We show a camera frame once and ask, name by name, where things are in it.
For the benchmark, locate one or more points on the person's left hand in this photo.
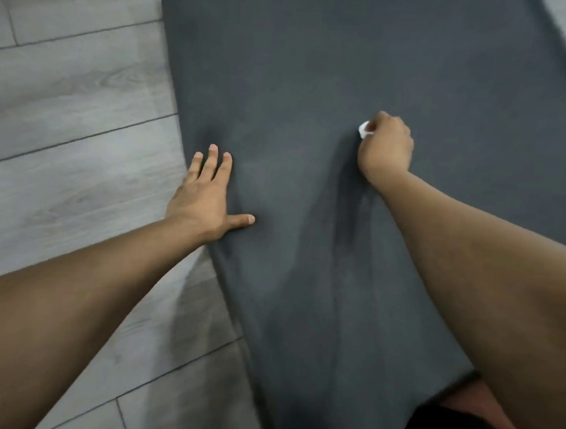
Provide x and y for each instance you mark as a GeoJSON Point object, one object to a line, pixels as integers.
{"type": "Point", "coordinates": [201, 201]}

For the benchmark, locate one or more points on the person's right hand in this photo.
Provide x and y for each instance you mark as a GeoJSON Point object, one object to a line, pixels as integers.
{"type": "Point", "coordinates": [386, 151]}

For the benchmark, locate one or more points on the white tissue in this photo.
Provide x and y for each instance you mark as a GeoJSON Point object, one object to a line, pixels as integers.
{"type": "Point", "coordinates": [364, 129]}

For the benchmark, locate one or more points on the reddish-brown cushion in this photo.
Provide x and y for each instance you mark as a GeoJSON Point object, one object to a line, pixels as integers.
{"type": "Point", "coordinates": [483, 400]}

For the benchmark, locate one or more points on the person's right forearm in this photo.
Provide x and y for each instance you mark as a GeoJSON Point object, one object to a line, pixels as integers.
{"type": "Point", "coordinates": [500, 285]}

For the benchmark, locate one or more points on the dark grey yoga mat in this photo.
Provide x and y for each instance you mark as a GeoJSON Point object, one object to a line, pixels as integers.
{"type": "Point", "coordinates": [299, 53]}

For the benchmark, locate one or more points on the person's left forearm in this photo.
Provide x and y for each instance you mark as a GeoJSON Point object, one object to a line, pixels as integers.
{"type": "Point", "coordinates": [53, 312]}

